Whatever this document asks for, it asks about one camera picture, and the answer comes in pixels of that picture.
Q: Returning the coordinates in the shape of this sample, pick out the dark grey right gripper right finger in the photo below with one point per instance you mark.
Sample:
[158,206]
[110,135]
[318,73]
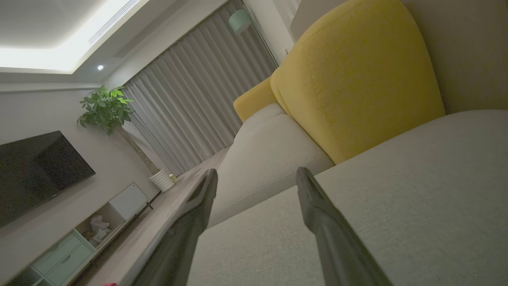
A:
[337,246]

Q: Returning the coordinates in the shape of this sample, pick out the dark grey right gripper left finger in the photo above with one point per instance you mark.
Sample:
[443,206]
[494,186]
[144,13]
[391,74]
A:
[186,234]

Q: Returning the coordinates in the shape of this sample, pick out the white ribbed plant pot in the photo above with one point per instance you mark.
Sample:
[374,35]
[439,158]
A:
[162,180]

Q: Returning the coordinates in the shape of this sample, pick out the grey fabric sofa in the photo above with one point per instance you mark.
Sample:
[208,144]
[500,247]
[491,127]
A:
[397,206]

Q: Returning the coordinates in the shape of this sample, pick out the white plush toy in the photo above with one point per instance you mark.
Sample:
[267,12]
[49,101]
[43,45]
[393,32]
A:
[99,228]

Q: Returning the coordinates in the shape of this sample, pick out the white and mint TV cabinet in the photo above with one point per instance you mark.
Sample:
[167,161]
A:
[63,258]

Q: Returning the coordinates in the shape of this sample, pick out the grey pleated curtain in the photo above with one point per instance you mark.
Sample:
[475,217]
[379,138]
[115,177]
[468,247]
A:
[198,91]

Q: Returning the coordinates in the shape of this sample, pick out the green leafy indoor tree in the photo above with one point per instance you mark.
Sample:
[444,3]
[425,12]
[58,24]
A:
[105,109]

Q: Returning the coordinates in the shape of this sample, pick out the black flat screen television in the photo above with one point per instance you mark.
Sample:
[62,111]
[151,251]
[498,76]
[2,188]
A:
[35,174]

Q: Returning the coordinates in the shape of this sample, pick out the yellow fabric sofa cushion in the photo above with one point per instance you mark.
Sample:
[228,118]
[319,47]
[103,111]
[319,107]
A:
[357,79]

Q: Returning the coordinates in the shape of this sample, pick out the mint green lamp shade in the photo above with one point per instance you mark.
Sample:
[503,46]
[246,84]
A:
[239,20]

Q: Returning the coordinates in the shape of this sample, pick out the white ceiling air vent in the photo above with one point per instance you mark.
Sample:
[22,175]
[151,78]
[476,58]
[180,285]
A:
[113,20]

